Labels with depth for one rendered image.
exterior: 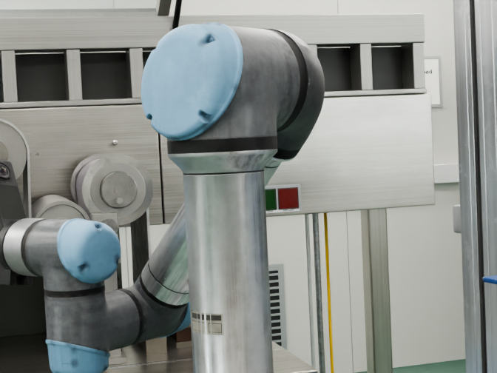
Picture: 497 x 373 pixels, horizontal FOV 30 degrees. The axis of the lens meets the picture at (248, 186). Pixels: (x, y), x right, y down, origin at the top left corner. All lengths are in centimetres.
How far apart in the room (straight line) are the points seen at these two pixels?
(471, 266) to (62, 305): 49
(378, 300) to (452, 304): 263
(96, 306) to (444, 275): 418
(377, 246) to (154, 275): 152
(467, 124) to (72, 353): 54
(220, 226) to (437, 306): 435
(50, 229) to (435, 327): 423
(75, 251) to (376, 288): 165
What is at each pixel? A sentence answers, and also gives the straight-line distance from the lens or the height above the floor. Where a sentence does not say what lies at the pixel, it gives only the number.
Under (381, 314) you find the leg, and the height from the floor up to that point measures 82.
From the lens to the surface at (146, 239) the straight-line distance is 199.
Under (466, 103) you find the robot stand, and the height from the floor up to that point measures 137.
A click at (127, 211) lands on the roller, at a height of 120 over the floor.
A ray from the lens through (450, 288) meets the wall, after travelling 528.
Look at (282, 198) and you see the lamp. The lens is 237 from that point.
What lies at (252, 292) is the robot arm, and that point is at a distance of 96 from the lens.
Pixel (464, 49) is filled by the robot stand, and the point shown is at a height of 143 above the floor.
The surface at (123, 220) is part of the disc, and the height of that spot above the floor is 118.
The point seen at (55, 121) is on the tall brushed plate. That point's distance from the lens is 227.
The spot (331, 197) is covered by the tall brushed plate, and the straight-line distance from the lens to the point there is 243.
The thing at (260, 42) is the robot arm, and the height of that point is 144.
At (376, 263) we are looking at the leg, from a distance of 267.
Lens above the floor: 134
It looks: 3 degrees down
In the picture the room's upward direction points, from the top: 3 degrees counter-clockwise
